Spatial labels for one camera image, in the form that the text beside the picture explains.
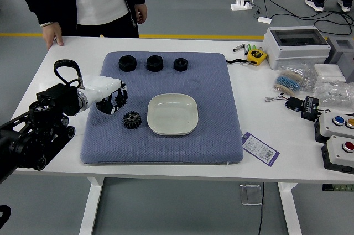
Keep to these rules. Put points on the large black hex nut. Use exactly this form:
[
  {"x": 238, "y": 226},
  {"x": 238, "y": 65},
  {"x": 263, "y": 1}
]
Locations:
[
  {"x": 127, "y": 63},
  {"x": 154, "y": 63}
]

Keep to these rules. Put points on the big black gear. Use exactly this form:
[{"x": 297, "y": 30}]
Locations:
[{"x": 132, "y": 121}]

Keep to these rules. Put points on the red button box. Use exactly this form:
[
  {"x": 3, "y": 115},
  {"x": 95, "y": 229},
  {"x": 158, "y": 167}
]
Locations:
[{"x": 337, "y": 154}]

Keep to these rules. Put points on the white square dish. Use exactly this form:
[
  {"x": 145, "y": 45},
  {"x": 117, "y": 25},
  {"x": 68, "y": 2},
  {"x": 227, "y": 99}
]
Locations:
[{"x": 171, "y": 116}]

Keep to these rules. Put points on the yellow tape measure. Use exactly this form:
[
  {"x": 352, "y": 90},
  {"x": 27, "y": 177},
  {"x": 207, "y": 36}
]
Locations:
[{"x": 257, "y": 56}]

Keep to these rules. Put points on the silver marker pen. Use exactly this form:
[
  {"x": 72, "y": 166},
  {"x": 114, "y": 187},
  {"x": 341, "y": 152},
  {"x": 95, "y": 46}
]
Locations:
[{"x": 239, "y": 48}]

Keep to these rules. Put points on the blue-grey cushion mat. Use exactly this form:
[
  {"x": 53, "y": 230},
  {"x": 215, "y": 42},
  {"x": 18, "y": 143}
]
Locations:
[{"x": 193, "y": 80}]

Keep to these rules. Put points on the silver floor plate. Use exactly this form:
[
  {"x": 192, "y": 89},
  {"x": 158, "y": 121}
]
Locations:
[{"x": 250, "y": 195}]

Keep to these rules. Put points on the small black hex nut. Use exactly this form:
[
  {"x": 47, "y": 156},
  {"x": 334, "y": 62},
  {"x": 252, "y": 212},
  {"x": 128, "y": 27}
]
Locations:
[{"x": 180, "y": 65}]

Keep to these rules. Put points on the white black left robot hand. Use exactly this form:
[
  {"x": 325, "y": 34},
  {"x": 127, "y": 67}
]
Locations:
[{"x": 102, "y": 88}]

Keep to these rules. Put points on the blue yellow button box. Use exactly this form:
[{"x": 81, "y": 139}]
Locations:
[{"x": 332, "y": 128}]

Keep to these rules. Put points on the clear bubble wrap bag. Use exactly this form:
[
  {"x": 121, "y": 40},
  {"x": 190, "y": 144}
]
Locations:
[{"x": 334, "y": 91}]

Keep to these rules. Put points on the person's right hand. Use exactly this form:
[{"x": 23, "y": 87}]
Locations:
[{"x": 52, "y": 33}]

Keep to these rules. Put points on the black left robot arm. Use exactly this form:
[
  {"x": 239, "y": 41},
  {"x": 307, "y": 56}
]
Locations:
[{"x": 49, "y": 102}]

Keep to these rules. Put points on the blue resistor tape roll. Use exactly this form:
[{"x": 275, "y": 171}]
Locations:
[{"x": 287, "y": 81}]

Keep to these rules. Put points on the green battery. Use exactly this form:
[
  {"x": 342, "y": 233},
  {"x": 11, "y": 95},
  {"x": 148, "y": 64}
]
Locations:
[
  {"x": 252, "y": 47},
  {"x": 247, "y": 49}
]

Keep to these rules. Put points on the clear plastic parts bag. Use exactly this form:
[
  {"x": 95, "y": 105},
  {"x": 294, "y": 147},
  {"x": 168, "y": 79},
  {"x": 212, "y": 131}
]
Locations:
[{"x": 305, "y": 73}]

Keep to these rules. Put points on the white table leg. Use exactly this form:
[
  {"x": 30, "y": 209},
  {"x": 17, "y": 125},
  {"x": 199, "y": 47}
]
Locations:
[
  {"x": 92, "y": 204},
  {"x": 290, "y": 210}
]

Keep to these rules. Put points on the small black gear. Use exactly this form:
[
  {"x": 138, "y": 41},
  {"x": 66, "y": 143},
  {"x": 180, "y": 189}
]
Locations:
[{"x": 120, "y": 99}]

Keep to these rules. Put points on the person's left hand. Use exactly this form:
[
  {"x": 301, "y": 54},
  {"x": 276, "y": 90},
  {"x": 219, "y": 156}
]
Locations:
[{"x": 141, "y": 12}]

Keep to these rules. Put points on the flat white box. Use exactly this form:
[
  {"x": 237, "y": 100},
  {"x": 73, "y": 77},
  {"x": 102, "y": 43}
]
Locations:
[{"x": 329, "y": 72}]

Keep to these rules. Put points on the white power adapter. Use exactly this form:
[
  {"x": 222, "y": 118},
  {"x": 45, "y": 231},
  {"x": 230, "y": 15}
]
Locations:
[{"x": 264, "y": 19}]

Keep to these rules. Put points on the grey square housing block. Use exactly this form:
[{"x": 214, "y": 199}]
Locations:
[{"x": 345, "y": 60}]

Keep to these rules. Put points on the white power strip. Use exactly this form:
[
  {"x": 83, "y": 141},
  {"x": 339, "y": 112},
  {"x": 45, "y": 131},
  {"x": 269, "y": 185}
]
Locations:
[{"x": 240, "y": 5}]

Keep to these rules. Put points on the grey enclosure box clear lid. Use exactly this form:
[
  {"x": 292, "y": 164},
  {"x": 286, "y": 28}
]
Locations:
[{"x": 293, "y": 52}]

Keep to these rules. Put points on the black electronic module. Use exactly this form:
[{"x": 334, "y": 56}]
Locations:
[{"x": 309, "y": 107}]

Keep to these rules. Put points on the black robot body part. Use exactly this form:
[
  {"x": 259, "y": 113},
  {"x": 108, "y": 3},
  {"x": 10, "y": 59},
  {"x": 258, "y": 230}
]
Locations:
[{"x": 5, "y": 215}]

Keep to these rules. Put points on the purple label tag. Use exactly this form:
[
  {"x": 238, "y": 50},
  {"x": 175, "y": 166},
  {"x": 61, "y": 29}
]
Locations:
[{"x": 260, "y": 149}]

